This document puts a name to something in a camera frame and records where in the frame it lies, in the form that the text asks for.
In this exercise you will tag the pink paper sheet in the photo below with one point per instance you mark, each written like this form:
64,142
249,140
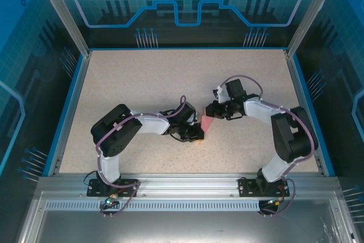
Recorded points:
206,123

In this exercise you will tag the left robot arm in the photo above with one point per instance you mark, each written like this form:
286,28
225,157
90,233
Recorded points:
116,132

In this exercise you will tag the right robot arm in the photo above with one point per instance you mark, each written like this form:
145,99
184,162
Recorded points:
293,137

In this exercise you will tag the aluminium mounting beam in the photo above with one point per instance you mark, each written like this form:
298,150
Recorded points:
185,186

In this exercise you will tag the blue side trim strip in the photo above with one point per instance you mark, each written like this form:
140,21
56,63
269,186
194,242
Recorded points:
312,112
63,112

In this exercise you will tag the grey metal tray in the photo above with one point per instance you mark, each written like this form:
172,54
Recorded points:
182,228

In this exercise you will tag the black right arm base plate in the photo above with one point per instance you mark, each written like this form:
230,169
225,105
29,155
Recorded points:
246,189

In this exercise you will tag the aluminium side rail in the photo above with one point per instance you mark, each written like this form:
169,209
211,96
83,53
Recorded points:
72,112
304,112

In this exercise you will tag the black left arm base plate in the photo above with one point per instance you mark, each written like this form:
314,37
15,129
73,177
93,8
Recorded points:
95,190

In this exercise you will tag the aluminium corner post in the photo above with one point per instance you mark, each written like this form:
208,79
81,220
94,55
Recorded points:
66,18
307,18

